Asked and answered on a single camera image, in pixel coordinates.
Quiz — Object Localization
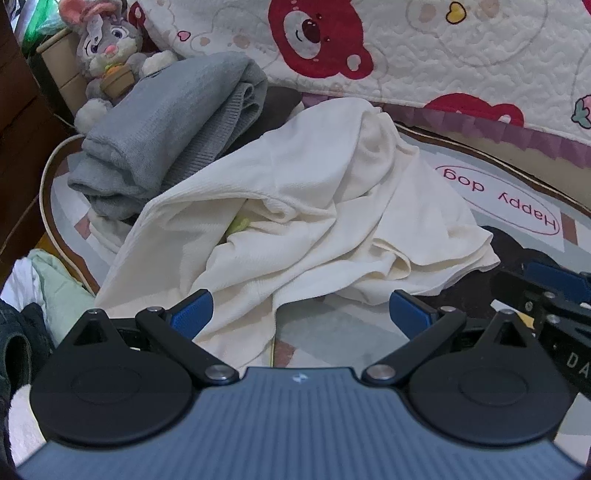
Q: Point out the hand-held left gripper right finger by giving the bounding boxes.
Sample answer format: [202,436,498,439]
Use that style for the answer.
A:
[361,289,540,387]

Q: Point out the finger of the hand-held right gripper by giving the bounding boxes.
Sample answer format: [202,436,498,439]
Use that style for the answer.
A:
[525,258,591,302]
[492,269,563,325]

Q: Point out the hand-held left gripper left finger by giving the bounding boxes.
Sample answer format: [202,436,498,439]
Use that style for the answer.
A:
[58,289,241,388]

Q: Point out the cream knit cardigan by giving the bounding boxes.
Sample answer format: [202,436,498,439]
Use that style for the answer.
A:
[95,97,502,370]

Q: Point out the cream folded cloth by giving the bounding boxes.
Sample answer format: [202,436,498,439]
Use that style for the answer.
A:
[87,215,139,254]

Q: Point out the light green cloth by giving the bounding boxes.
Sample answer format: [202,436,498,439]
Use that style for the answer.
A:
[30,249,95,342]

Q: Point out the white crumpled cloth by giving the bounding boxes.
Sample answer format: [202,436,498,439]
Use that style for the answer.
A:
[0,258,47,315]

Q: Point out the dark green cloth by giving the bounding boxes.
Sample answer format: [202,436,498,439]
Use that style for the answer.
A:
[0,300,56,416]

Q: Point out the grey knit sweater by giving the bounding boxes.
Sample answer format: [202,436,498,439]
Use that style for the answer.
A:
[68,52,269,220]

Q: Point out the white bear print quilt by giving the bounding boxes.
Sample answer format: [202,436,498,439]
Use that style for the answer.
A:
[136,0,591,166]

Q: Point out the brown wooden cabinet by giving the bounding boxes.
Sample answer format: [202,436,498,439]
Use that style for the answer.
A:
[0,4,61,259]

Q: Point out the beige small drawer box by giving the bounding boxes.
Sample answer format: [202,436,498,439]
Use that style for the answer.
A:
[37,30,88,118]

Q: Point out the grey stuffed bunny toy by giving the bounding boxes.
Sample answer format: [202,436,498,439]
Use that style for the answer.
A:
[60,0,178,132]

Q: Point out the green plastic bag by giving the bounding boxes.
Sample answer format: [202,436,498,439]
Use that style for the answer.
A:
[18,0,70,42]

